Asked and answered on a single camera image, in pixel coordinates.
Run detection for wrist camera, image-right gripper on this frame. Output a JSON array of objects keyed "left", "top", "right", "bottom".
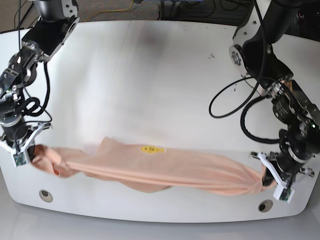
[{"left": 273, "top": 185, "right": 295, "bottom": 204}]

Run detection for wrist camera, image-left gripper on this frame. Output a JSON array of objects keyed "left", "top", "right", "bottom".
[{"left": 12, "top": 152, "right": 27, "bottom": 167}]

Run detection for yellow cable on floor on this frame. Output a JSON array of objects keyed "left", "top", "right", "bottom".
[{"left": 84, "top": 0, "right": 136, "bottom": 23}]

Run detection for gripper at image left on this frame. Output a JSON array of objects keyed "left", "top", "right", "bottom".
[{"left": 0, "top": 121, "right": 52, "bottom": 163}]

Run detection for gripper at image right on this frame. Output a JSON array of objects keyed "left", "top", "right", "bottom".
[{"left": 250, "top": 148, "right": 315, "bottom": 189}]

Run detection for peach t-shirt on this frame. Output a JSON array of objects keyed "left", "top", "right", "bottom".
[{"left": 32, "top": 137, "right": 267, "bottom": 196}]

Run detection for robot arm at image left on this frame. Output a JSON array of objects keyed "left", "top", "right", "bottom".
[{"left": 0, "top": 0, "right": 80, "bottom": 167}]

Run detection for table grommet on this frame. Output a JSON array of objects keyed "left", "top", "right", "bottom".
[
  {"left": 39, "top": 189, "right": 53, "bottom": 203},
  {"left": 258, "top": 199, "right": 273, "bottom": 213}
]

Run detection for left table grommet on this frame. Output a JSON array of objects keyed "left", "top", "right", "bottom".
[{"left": 39, "top": 189, "right": 53, "bottom": 203}]

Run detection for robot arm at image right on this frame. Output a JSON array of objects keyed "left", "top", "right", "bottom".
[{"left": 229, "top": 0, "right": 320, "bottom": 189}]

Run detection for black floor cables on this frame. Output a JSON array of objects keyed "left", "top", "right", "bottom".
[
  {"left": 158, "top": 0, "right": 268, "bottom": 27},
  {"left": 13, "top": 0, "right": 36, "bottom": 30}
]

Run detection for right table grommet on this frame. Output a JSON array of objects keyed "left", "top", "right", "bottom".
[{"left": 258, "top": 199, "right": 273, "bottom": 213}]

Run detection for black floor cables top left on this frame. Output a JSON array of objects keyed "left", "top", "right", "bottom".
[{"left": 13, "top": 0, "right": 36, "bottom": 30}]

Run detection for black floor cables top right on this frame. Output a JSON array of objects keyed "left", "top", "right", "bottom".
[{"left": 158, "top": 0, "right": 268, "bottom": 27}]

